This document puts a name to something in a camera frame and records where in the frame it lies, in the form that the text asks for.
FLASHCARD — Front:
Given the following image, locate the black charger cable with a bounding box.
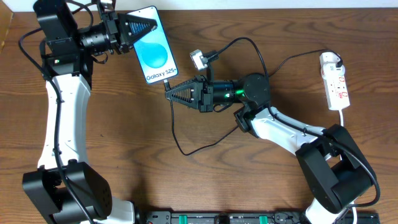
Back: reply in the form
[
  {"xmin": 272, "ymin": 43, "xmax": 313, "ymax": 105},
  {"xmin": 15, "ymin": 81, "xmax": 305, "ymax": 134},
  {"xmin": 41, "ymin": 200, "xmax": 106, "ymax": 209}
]
[{"xmin": 163, "ymin": 49, "xmax": 344, "ymax": 156}]

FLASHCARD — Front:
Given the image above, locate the blue Galaxy smartphone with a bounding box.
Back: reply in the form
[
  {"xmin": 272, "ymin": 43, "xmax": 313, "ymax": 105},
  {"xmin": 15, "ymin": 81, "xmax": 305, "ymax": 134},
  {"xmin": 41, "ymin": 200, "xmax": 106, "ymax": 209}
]
[{"xmin": 129, "ymin": 6, "xmax": 178, "ymax": 84}]

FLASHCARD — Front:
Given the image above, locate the white USB charger plug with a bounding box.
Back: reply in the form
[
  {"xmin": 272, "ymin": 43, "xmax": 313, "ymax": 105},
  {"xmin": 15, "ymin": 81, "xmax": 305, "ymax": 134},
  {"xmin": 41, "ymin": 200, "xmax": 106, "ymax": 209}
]
[{"xmin": 320, "ymin": 52, "xmax": 345, "ymax": 80}]

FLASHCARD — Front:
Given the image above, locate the white power strip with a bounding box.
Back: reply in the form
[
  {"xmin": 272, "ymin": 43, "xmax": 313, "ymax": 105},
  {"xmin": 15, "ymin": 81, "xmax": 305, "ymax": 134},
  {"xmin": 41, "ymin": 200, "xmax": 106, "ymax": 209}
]
[{"xmin": 319, "ymin": 52, "xmax": 351, "ymax": 111}]

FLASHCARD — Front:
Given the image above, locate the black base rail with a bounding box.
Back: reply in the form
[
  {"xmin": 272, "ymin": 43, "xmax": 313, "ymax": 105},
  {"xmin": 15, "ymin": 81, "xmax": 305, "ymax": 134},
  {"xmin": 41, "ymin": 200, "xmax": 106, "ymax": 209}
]
[{"xmin": 144, "ymin": 211, "xmax": 309, "ymax": 224}]

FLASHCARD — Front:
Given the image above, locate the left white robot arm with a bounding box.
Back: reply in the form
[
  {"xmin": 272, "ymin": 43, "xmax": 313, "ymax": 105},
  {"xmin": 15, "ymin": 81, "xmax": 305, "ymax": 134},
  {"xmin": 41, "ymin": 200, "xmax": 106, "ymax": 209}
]
[{"xmin": 22, "ymin": 0, "xmax": 158, "ymax": 223}]

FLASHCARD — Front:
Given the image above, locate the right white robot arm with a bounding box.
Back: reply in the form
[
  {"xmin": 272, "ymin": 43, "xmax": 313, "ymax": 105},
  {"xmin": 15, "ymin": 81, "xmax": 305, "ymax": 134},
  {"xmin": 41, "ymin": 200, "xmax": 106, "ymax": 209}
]
[{"xmin": 164, "ymin": 73, "xmax": 381, "ymax": 223}]

